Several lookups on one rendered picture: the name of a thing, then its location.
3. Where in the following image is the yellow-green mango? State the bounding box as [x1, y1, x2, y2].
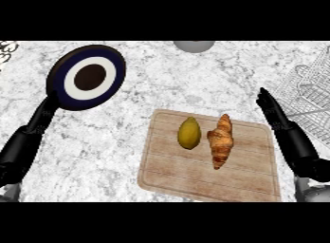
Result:
[176, 116, 203, 151]

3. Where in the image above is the golden brown croissant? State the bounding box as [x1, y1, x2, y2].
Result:
[206, 113, 234, 171]

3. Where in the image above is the grey round object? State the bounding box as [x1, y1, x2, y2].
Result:
[172, 41, 216, 54]

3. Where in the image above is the wooden cutting board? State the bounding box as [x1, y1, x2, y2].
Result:
[137, 108, 283, 203]

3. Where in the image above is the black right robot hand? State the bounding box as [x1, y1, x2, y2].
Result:
[255, 86, 330, 183]

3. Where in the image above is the navy and white plate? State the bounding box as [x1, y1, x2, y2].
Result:
[44, 44, 126, 112]

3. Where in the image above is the white wire tiered basket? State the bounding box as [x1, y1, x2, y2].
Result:
[269, 41, 330, 156]

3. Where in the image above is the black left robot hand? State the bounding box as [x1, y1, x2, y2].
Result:
[0, 90, 61, 191]

